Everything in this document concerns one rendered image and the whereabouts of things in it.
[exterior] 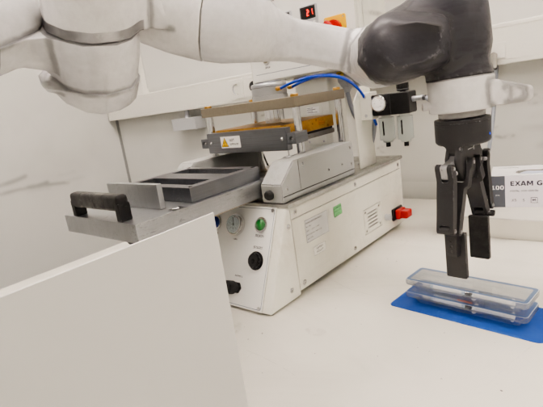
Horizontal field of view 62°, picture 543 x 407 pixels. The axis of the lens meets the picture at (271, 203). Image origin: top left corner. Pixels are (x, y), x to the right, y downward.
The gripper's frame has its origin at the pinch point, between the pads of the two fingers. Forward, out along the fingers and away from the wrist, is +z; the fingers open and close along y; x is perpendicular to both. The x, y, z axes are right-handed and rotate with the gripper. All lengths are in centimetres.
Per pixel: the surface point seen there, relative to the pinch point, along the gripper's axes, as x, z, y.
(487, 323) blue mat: 3.7, 9.7, 3.4
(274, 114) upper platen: -43.7, -23.4, -6.0
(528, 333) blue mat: 9.1, 9.8, 3.2
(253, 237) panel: -33.0, -2.8, 14.4
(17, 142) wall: -188, -25, 8
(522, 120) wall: -12, -12, -64
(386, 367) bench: -2.8, 9.7, 20.3
